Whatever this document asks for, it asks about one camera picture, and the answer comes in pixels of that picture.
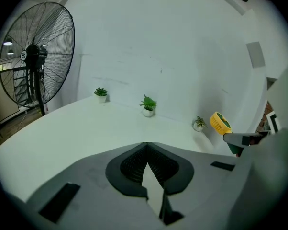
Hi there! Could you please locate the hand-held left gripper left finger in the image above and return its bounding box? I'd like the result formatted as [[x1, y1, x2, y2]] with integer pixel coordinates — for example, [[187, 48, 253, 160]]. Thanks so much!
[[26, 142, 164, 230]]

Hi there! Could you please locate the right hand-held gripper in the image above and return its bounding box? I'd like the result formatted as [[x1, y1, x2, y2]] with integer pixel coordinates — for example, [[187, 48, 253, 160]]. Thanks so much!
[[222, 61, 288, 230]]

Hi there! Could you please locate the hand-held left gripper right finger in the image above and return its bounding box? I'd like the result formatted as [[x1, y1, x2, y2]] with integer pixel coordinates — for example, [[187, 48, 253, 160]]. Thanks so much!
[[147, 142, 245, 230]]

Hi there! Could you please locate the small yellow handheld fan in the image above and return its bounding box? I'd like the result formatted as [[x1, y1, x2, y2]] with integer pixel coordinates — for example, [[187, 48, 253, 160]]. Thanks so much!
[[209, 111, 244, 158]]

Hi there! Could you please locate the striped leaf potted plant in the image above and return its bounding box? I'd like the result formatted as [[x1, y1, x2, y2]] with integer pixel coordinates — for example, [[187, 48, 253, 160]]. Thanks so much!
[[192, 115, 208, 132]]

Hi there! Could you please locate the white table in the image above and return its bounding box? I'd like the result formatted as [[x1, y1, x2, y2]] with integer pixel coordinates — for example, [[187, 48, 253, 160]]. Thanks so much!
[[0, 95, 238, 202]]

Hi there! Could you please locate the small succulent potted plant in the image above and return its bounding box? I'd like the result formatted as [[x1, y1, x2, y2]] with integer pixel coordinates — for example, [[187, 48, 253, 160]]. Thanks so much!
[[94, 87, 108, 104]]

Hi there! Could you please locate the bright green leafy potted plant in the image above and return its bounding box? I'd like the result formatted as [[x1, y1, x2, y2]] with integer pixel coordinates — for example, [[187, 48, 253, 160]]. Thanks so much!
[[139, 94, 157, 117]]

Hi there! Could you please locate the black framed beige partition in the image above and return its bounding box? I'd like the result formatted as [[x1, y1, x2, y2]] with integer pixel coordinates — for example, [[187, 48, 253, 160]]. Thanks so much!
[[0, 65, 22, 131]]

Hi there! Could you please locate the grey wall panel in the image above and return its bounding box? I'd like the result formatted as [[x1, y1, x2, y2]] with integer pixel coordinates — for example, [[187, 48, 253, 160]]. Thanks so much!
[[245, 41, 266, 69]]

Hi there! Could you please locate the large black pedestal fan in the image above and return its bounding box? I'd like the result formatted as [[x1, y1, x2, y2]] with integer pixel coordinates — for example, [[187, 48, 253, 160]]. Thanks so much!
[[0, 1, 76, 116]]

